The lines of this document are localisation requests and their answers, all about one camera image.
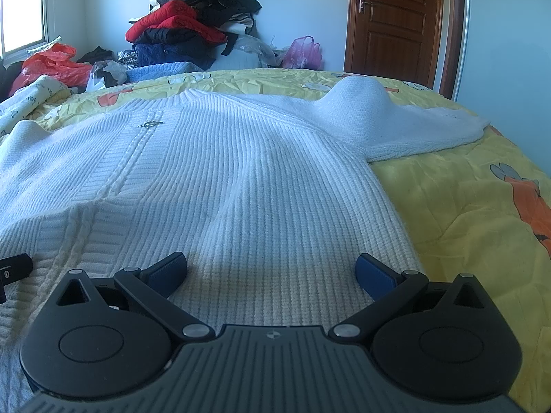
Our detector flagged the white knit sweater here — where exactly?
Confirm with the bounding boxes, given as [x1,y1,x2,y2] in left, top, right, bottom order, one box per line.
[1,76,487,412]

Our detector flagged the black and white crumpled clothes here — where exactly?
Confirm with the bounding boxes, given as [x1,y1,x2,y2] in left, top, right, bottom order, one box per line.
[86,60,128,92]

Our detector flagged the pile of dark clothes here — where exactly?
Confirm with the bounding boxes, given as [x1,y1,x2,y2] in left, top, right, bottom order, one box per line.
[128,0,262,70]

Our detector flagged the yellow cartoon bed sheet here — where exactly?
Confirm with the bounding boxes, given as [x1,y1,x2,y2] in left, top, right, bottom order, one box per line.
[1,69,550,412]

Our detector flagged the white printed quilt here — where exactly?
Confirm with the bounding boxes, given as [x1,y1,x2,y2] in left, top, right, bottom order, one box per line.
[0,75,70,136]

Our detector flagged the red plastic bag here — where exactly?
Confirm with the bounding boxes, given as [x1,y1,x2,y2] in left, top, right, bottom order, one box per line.
[8,43,92,96]

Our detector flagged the black garment by window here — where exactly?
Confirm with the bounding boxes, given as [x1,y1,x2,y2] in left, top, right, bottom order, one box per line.
[77,47,115,65]

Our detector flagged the light blue knit garment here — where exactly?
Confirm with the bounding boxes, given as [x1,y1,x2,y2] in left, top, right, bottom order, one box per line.
[127,62,202,83]

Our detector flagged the window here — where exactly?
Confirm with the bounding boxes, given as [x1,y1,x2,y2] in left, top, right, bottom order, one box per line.
[1,0,47,59]

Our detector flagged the red jacket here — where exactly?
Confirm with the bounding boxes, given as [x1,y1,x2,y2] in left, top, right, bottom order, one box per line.
[125,0,226,44]

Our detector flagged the pink plastic bag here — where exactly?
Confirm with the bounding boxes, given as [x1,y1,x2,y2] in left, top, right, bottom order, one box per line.
[282,35,322,70]

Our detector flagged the brown wooden door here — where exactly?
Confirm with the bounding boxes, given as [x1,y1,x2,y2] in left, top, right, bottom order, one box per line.
[344,0,467,99]

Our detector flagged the silver door handle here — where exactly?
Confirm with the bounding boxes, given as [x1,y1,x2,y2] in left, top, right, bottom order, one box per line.
[358,0,375,13]

